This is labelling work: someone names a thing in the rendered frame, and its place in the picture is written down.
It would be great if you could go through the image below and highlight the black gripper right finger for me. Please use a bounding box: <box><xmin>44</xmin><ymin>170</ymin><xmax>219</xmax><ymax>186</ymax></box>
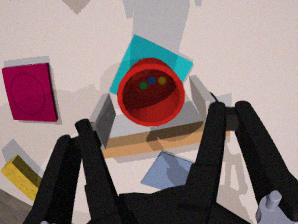
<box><xmin>169</xmin><ymin>75</ymin><xmax>298</xmax><ymax>224</ymax></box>

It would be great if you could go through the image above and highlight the dark red square pad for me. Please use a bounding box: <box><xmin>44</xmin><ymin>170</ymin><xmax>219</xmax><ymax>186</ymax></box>
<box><xmin>2</xmin><ymin>63</ymin><xmax>58</xmax><ymax>122</ymax></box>

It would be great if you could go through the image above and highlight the red cup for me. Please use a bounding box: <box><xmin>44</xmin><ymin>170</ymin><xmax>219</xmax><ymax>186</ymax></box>
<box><xmin>117</xmin><ymin>57</ymin><xmax>185</xmax><ymax>127</ymax></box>

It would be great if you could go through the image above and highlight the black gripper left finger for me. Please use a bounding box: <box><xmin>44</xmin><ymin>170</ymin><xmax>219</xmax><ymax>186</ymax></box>
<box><xmin>23</xmin><ymin>93</ymin><xmax>125</xmax><ymax>224</ymax></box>

